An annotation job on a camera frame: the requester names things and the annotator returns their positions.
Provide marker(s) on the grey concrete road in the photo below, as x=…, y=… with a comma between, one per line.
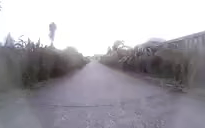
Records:
x=96, y=93

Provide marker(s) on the tall thin tree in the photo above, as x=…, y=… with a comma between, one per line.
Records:
x=52, y=31

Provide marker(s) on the long overgrown fence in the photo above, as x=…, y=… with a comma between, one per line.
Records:
x=30, y=65

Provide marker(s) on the grass verge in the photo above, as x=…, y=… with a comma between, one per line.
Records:
x=176, y=85

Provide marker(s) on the long grey building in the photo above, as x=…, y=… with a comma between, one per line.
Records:
x=190, y=41

